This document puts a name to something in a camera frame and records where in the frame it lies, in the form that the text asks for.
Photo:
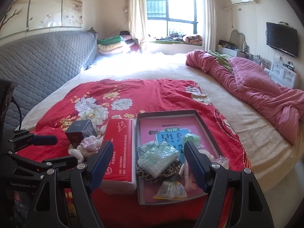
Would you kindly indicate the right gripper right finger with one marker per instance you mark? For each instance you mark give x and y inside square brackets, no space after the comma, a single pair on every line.
[199,165]

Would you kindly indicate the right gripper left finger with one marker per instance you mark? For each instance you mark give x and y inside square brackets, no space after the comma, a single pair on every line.
[97,165]

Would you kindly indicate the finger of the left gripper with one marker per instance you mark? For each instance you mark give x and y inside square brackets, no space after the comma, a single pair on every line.
[43,140]

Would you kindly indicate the cream teddy bear pink dress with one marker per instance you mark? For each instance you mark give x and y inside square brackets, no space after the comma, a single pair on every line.
[87,147]

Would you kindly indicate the clear bag brown contents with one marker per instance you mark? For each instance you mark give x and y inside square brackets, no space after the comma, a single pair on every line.
[223,161]

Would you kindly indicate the green sponge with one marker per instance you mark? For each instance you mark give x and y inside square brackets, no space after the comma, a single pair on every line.
[190,137]

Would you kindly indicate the yellow white snack packet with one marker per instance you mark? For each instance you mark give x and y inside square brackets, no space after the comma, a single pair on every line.
[171,190]

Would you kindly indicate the green white tissue packet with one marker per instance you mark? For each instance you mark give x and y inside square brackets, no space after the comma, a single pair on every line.
[156,156]

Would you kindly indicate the leopard print scarf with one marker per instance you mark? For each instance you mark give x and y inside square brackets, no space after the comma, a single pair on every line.
[153,177]

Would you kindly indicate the cream teddy bear purple dress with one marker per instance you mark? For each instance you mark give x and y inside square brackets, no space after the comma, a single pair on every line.
[209,155]

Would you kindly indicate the pink roll package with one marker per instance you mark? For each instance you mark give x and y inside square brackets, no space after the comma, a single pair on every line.
[189,181]

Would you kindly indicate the red tissue pack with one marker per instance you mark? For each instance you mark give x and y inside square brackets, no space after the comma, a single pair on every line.
[120,176]

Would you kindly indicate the pink book tray box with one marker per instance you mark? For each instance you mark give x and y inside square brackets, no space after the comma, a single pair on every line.
[171,126]

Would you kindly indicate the dark square gift box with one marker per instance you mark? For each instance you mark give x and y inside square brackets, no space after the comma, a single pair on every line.
[79,130]

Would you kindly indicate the beige bed sheet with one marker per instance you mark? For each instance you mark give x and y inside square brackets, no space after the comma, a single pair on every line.
[271,155]

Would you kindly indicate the grey quilted headboard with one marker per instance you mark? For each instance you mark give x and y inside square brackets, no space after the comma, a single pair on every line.
[42,63]

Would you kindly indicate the pink quilted comforter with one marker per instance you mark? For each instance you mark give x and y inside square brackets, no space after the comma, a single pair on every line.
[247,81]

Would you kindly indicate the white drawer cabinet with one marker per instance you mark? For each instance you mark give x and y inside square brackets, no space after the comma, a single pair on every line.
[284,76]

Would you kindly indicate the clothes pile on windowsill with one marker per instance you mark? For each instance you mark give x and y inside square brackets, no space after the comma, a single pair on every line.
[175,38]

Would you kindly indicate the stack of folded blankets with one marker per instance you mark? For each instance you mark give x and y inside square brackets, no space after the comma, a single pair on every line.
[123,43]

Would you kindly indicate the heart shaped mirror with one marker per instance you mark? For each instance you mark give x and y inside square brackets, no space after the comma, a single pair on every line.
[239,40]

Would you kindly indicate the left cream curtain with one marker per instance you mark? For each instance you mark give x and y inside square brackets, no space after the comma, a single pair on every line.
[137,15]

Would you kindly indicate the cream curtain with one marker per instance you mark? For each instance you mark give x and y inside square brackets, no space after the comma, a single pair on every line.
[210,24]
[137,15]

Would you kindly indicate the right cream curtain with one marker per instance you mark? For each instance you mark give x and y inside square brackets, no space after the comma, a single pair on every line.
[210,24]

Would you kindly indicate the floral wall painting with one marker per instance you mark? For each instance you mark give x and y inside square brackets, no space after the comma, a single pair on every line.
[28,15]

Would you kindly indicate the wall mounted black television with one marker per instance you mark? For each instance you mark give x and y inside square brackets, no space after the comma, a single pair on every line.
[282,38]

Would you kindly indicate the window with dark frame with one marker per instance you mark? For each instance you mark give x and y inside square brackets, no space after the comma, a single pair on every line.
[165,17]

